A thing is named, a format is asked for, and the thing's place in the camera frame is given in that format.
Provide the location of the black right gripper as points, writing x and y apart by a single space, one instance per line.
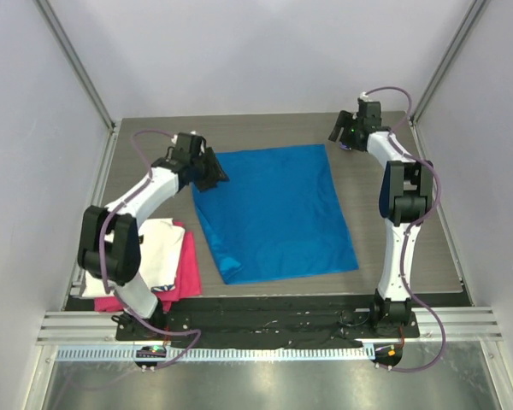
344 126

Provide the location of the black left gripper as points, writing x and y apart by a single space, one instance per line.
215 174

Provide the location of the blue cloth napkin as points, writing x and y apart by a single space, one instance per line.
277 217

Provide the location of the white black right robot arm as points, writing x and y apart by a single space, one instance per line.
406 196

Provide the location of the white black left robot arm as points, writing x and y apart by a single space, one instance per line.
109 247

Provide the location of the white folded cloth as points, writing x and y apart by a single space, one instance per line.
161 247

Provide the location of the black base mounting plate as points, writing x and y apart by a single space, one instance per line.
242 329

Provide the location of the left aluminium corner post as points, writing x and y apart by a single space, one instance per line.
57 30

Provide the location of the aluminium corner post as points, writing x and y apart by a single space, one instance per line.
57 30
461 35

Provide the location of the right aluminium corner post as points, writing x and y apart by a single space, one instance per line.
461 35

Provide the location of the slotted white cable duct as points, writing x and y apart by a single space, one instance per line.
126 352

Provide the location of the aluminium front frame rail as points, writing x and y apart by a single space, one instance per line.
455 324

